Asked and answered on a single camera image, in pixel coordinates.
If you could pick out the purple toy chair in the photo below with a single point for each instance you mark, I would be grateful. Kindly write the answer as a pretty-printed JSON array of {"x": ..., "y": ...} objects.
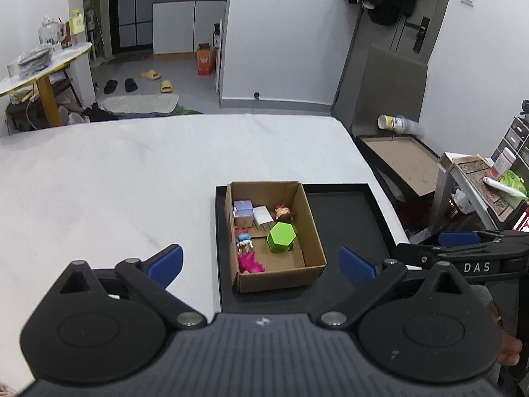
[{"x": 243, "y": 209}]

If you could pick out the red box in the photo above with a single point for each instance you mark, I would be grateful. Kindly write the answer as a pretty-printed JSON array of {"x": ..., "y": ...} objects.
[{"x": 523, "y": 219}]

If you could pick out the dark patterned plates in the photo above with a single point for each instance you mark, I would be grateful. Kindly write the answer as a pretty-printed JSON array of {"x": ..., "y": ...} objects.
[{"x": 35, "y": 60}]

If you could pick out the brown-haired small doll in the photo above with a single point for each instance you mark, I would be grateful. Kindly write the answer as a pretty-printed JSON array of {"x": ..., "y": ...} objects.
[{"x": 284, "y": 214}]

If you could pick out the black tray with cardboard base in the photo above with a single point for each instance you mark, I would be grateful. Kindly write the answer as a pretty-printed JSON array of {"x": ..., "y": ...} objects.
[{"x": 403, "y": 159}]

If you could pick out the pink-lidded bottle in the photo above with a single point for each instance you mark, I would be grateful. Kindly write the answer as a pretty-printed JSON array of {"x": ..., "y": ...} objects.
[{"x": 502, "y": 163}]

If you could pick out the brown cardboard box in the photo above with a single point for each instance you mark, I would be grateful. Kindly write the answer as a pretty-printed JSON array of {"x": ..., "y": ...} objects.
[{"x": 285, "y": 277}]

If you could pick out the white kitchen cabinet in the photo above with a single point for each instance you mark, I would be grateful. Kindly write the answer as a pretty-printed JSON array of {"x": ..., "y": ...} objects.
[{"x": 173, "y": 25}]

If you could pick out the black door lock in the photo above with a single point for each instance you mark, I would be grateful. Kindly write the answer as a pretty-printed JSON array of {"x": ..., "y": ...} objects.
[{"x": 422, "y": 33}]

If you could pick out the black shallow tray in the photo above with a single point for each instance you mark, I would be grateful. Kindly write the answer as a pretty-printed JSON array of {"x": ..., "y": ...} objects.
[{"x": 347, "y": 219}]

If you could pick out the orange cardboard box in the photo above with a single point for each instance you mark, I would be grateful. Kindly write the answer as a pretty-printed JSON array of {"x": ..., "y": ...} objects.
[{"x": 204, "y": 60}]

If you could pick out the round table with wooden leg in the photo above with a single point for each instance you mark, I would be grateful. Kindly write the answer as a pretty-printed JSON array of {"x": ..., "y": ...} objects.
[{"x": 24, "y": 78}]

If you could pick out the grey door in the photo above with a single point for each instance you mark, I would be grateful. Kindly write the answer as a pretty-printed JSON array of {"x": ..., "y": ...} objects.
[{"x": 438, "y": 8}]

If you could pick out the yellow container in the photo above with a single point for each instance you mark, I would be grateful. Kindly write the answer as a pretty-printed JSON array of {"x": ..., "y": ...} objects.
[{"x": 76, "y": 20}]

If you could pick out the person's right hand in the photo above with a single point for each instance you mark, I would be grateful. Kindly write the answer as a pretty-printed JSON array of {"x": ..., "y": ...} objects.
[{"x": 506, "y": 339}]

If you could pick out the clear drinking glass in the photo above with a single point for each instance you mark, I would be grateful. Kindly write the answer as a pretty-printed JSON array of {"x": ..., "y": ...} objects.
[{"x": 12, "y": 70}]

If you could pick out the black slipper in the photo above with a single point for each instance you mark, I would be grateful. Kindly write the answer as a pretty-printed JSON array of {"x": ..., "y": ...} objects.
[
  {"x": 131, "y": 84},
  {"x": 110, "y": 86}
]

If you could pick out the blue toy figure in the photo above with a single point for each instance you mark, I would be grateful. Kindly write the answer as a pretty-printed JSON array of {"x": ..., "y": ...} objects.
[{"x": 244, "y": 238}]

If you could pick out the black cloth pile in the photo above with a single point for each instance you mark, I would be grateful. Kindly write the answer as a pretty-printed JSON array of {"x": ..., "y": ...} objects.
[{"x": 97, "y": 113}]

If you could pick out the white folding rack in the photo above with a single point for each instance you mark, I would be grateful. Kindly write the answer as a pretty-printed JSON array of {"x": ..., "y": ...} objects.
[{"x": 219, "y": 58}]

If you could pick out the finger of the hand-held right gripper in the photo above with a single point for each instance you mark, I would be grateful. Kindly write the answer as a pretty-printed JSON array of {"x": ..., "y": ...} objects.
[
  {"x": 458, "y": 239},
  {"x": 413, "y": 251}
]

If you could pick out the green packet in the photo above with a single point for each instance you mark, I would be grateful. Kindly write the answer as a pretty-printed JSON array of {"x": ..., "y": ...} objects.
[{"x": 516, "y": 182}]

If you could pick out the grey drawer unit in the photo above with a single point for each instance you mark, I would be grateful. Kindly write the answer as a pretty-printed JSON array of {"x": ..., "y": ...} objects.
[{"x": 516, "y": 134}]

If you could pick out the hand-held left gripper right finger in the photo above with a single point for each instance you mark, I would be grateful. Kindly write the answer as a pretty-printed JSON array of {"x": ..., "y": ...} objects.
[{"x": 355, "y": 266}]

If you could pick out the green mat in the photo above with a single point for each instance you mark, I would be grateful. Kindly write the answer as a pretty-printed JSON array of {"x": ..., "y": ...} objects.
[{"x": 186, "y": 111}]

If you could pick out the grey leaning board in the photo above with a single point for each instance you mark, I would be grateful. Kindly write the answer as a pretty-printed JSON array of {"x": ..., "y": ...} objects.
[{"x": 388, "y": 87}]

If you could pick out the green hexagonal block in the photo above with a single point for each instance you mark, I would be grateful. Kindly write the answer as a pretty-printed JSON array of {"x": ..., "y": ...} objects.
[{"x": 282, "y": 235}]

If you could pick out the grey floor rug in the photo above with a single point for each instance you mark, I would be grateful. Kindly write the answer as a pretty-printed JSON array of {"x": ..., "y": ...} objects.
[{"x": 140, "y": 102}]

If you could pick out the yellow slipper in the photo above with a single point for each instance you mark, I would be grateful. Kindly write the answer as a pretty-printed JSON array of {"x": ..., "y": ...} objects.
[
  {"x": 151, "y": 75},
  {"x": 166, "y": 87}
]

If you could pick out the pink toy dinosaur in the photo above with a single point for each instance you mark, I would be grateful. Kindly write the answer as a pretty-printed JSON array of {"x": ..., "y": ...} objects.
[{"x": 249, "y": 262}]

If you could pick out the grey metal shelf cart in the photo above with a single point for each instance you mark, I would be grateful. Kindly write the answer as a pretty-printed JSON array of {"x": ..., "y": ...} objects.
[{"x": 444, "y": 182}]

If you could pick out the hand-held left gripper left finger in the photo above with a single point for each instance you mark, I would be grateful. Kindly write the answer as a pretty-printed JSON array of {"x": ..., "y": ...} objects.
[{"x": 167, "y": 262}]

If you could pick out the black framed glass door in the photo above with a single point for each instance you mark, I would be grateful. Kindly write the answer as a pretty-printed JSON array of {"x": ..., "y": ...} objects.
[{"x": 132, "y": 8}]

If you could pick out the white small block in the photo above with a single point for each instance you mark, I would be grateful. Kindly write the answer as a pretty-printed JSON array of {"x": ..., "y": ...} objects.
[{"x": 262, "y": 215}]

